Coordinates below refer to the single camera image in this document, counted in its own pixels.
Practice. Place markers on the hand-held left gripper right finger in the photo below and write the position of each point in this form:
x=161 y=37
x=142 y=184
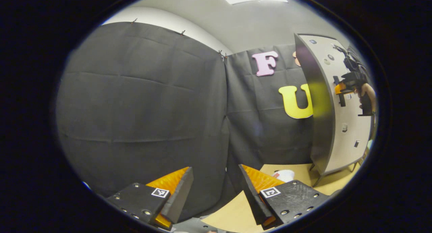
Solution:
x=253 y=199

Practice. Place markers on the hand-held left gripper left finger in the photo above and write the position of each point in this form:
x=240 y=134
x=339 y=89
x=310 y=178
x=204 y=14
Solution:
x=179 y=199

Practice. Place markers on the black backdrop cloth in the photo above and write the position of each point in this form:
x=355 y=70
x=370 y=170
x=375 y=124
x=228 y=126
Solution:
x=141 y=108

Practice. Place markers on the light grey cabinet door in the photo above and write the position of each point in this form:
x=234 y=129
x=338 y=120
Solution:
x=347 y=142

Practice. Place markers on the dark grey cabinet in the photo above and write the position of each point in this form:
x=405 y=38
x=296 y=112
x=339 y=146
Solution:
x=319 y=125

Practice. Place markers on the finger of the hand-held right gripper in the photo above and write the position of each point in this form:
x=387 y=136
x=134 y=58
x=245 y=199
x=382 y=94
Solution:
x=340 y=88

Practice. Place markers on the white plush toy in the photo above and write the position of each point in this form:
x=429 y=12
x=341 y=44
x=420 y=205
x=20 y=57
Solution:
x=285 y=175

